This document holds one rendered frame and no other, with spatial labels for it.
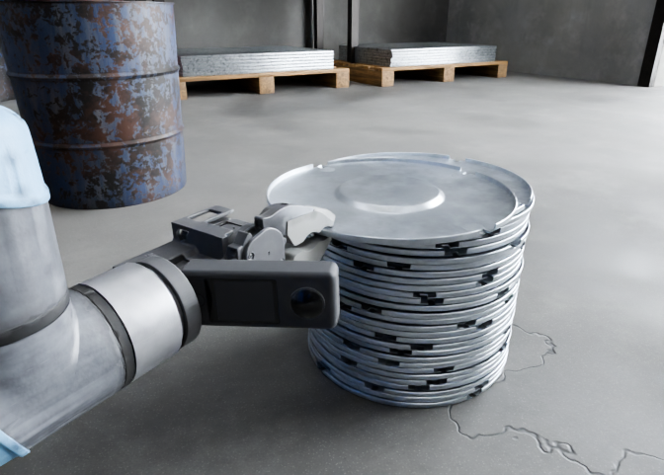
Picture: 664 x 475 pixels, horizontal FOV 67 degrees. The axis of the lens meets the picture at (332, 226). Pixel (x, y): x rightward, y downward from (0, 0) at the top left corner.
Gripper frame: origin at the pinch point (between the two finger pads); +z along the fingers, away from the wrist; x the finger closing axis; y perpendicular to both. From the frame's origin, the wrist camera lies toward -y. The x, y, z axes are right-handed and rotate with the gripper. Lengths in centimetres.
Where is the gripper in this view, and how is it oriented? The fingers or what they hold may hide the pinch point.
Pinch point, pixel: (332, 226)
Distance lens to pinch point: 50.8
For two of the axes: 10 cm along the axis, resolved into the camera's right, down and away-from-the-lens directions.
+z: 5.6, -3.2, 7.6
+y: -8.3, -2.1, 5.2
